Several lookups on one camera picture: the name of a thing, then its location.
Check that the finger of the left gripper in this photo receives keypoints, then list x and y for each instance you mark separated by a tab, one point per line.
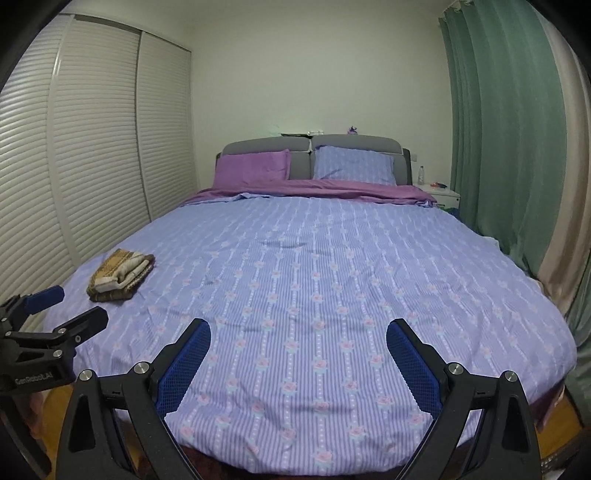
18	308
74	332

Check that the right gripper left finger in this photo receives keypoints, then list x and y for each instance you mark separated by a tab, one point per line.
92	445

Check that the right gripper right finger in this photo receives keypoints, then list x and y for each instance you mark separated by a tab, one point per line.
505	445

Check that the brown plaid knit sweater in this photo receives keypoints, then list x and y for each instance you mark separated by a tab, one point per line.
119	276

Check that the lavender floral bed cover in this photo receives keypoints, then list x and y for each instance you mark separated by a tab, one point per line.
299	293

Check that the white louvered wardrobe doors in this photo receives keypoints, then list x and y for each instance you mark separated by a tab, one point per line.
95	144

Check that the beige curtain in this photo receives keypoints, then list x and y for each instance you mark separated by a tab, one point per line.
563	266

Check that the purple pillow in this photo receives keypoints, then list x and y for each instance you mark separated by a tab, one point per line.
235	170

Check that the grey upholstered headboard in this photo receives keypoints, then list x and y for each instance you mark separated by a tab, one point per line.
302	150

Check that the purple bed sheet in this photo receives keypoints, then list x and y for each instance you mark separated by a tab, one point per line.
330	189

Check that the lavender floral pillow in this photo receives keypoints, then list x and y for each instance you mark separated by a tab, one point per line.
337	163

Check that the white nightstand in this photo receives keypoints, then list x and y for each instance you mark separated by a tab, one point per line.
446	198

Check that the green curtain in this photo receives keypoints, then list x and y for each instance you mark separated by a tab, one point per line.
509	144

